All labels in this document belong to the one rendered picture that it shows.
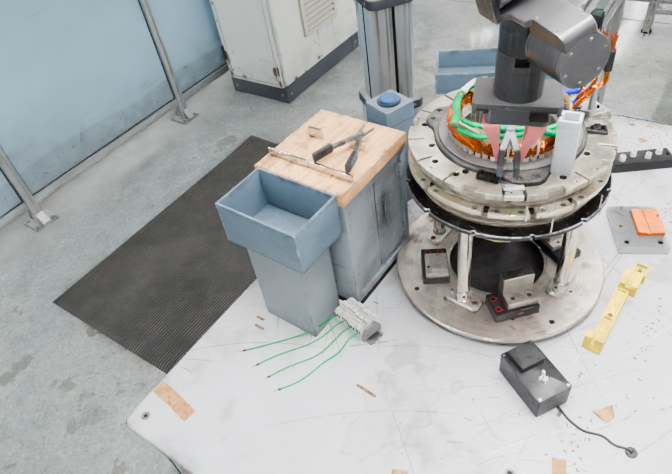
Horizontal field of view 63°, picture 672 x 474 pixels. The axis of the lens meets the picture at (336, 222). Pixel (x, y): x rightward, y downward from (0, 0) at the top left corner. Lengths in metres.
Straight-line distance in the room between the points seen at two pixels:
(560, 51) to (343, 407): 0.64
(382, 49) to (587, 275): 0.64
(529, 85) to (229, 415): 0.69
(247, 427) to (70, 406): 1.29
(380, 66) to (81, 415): 1.52
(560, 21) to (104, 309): 2.09
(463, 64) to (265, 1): 1.93
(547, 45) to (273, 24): 2.58
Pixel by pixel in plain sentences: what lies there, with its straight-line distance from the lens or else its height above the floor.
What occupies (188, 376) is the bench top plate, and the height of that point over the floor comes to 0.78.
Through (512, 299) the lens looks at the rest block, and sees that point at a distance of 1.01.
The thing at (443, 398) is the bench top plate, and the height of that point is 0.78.
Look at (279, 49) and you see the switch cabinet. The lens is 3.15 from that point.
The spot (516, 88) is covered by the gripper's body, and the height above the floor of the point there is 1.28.
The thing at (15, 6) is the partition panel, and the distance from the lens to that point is 2.82.
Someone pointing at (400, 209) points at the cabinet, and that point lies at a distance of 1.09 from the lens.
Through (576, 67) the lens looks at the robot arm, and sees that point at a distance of 0.60.
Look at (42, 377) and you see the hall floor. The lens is 2.34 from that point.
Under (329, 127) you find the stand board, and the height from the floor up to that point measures 1.07.
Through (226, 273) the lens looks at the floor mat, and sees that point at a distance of 2.30.
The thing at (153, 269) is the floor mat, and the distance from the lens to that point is 2.46.
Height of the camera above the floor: 1.62
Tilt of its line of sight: 42 degrees down
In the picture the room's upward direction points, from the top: 10 degrees counter-clockwise
